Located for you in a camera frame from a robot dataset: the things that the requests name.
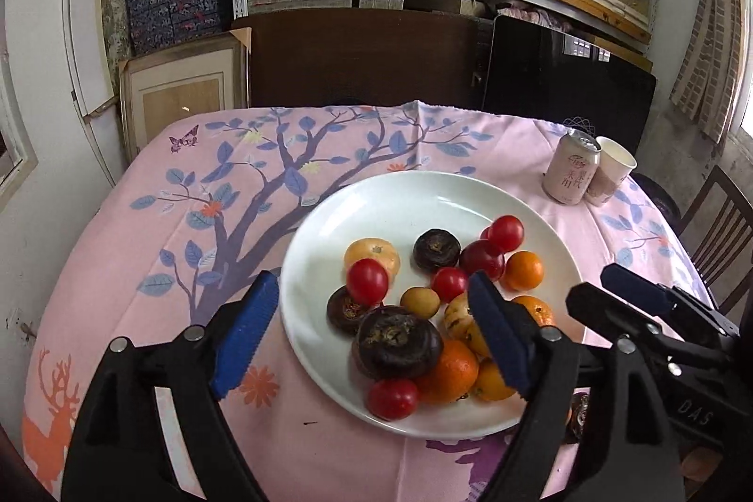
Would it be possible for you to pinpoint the pale yellow striped fruit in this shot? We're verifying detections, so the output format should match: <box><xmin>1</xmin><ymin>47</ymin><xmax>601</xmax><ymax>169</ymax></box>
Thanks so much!
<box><xmin>443</xmin><ymin>293</ymin><xmax>491</xmax><ymax>359</ymax></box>

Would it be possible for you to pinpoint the large orange mandarin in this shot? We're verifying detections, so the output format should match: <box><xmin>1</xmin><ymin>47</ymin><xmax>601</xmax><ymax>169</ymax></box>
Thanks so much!
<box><xmin>415</xmin><ymin>339</ymin><xmax>479</xmax><ymax>405</ymax></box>

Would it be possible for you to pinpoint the yellow orange fruit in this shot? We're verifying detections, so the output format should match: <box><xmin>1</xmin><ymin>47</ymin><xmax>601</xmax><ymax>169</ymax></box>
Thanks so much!
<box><xmin>400</xmin><ymin>287</ymin><xmax>441</xmax><ymax>320</ymax></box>

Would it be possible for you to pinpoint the big dark water chestnut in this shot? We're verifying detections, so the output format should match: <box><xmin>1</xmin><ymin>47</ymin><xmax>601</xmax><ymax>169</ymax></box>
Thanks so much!
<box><xmin>351</xmin><ymin>306</ymin><xmax>444</xmax><ymax>381</ymax></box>

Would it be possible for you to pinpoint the orange mandarin on plate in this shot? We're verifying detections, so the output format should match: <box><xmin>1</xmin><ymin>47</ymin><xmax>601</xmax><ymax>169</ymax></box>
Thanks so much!
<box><xmin>512</xmin><ymin>295</ymin><xmax>556</xmax><ymax>327</ymax></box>

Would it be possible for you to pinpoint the oval orange kumquat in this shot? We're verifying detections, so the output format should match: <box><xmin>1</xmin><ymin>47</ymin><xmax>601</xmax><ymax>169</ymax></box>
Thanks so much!
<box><xmin>471</xmin><ymin>359</ymin><xmax>517</xmax><ymax>403</ymax></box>

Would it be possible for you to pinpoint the small orange kumquat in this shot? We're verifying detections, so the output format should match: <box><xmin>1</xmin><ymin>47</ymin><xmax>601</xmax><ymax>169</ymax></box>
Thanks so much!
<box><xmin>502</xmin><ymin>251</ymin><xmax>545</xmax><ymax>292</ymax></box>

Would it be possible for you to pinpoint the red cherry tomato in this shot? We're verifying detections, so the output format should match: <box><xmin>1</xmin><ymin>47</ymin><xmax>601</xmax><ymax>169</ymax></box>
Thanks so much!
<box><xmin>430</xmin><ymin>266</ymin><xmax>468</xmax><ymax>303</ymax></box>

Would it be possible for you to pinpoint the large dark red plum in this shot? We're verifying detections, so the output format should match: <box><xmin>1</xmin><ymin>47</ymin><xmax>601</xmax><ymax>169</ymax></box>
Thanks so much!
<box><xmin>459</xmin><ymin>238</ymin><xmax>505</xmax><ymax>281</ymax></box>

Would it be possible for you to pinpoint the wooden chair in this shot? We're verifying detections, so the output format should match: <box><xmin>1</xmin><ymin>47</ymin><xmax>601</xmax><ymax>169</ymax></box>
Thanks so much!
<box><xmin>634</xmin><ymin>163</ymin><xmax>753</xmax><ymax>315</ymax></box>

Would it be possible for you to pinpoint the dark brown water chestnut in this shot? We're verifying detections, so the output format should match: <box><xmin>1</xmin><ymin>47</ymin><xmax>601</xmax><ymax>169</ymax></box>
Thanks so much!
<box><xmin>327</xmin><ymin>286</ymin><xmax>373</xmax><ymax>336</ymax></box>

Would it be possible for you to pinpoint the pink deer print tablecloth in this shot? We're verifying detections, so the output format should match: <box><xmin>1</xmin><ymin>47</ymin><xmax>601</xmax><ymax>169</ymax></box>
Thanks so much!
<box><xmin>22</xmin><ymin>103</ymin><xmax>705</xmax><ymax>501</ymax></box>

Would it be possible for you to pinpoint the white paper cup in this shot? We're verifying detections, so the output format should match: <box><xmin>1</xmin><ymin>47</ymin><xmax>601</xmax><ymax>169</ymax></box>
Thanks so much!
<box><xmin>585</xmin><ymin>136</ymin><xmax>637</xmax><ymax>207</ymax></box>

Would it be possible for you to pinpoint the pale yellow fruit on plate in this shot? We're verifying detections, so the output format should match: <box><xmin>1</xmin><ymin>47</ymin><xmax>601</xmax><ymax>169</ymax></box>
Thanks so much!
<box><xmin>344</xmin><ymin>237</ymin><xmax>401</xmax><ymax>281</ymax></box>

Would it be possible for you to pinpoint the pink drink can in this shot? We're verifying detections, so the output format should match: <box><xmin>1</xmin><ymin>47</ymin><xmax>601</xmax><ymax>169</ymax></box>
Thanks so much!
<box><xmin>543</xmin><ymin>128</ymin><xmax>601</xmax><ymax>205</ymax></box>

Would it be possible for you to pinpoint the white round plate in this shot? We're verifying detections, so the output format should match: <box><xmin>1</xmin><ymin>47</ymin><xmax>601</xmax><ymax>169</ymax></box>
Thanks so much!
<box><xmin>281</xmin><ymin>172</ymin><xmax>585</xmax><ymax>439</ymax></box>

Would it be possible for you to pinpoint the patterned curtain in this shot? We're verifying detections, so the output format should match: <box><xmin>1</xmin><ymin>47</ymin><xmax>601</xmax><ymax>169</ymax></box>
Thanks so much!
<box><xmin>670</xmin><ymin>0</ymin><xmax>744</xmax><ymax>145</ymax></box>

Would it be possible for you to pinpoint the framed picture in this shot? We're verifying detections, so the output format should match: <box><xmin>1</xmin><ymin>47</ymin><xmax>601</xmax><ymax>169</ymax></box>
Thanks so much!
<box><xmin>120</xmin><ymin>28</ymin><xmax>251</xmax><ymax>160</ymax></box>

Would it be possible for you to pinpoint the black panel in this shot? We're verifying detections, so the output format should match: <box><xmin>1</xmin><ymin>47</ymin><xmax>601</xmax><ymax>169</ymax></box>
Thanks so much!
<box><xmin>482</xmin><ymin>15</ymin><xmax>656</xmax><ymax>153</ymax></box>

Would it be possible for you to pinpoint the dark brown wooden board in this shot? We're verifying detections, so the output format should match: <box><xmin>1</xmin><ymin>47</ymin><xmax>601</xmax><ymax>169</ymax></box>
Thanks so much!
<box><xmin>233</xmin><ymin>8</ymin><xmax>491</xmax><ymax>110</ymax></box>

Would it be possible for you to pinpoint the white door panel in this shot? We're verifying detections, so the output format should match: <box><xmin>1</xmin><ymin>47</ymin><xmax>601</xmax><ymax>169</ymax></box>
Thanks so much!
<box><xmin>61</xmin><ymin>0</ymin><xmax>130</xmax><ymax>185</ymax></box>

